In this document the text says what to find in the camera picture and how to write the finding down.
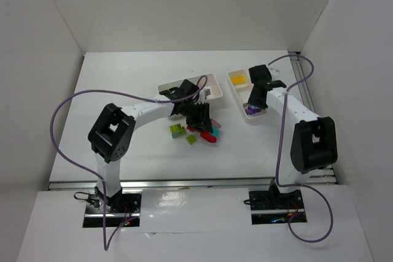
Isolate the red lego cluster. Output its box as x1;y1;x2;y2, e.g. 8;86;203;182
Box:
187;125;203;133

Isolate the red rounded lego brick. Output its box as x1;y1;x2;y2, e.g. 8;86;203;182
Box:
200;132;217;143

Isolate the yellow lego brick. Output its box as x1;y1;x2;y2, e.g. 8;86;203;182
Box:
231;75;247;86

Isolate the small green square lego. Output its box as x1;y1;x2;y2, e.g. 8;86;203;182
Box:
186;135;197;145

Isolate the teal rounded lego brick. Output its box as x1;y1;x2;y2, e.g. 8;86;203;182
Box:
211;125;221;137

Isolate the purple flower lego piece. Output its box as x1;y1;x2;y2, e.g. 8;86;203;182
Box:
249;106;262;114

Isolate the purple lego brick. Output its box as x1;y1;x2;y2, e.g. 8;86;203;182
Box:
245;107;255;115

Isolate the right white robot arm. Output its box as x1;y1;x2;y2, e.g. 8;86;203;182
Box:
248;65;338;202

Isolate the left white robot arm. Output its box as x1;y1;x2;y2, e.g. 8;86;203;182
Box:
88;79;214;212

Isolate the narrow white divided tray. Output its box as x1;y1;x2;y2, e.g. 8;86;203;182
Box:
227;69;267;123

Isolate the green and teal lego stack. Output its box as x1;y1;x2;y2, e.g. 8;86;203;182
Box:
169;123;187;139

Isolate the wide white divided tray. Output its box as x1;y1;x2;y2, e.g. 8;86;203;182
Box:
157;73;224;120

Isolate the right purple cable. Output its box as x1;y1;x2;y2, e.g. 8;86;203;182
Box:
267;55;335;244

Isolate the purple cable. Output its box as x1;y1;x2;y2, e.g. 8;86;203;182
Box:
50;75;209;251
267;55;335;244

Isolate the aluminium rail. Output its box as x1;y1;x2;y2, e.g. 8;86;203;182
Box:
47;176;338;191

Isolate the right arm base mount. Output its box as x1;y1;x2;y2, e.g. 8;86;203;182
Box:
243;189;307;225

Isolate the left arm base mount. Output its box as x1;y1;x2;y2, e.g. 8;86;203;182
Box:
74;191;142;228

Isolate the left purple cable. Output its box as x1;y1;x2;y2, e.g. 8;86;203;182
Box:
50;75;209;251

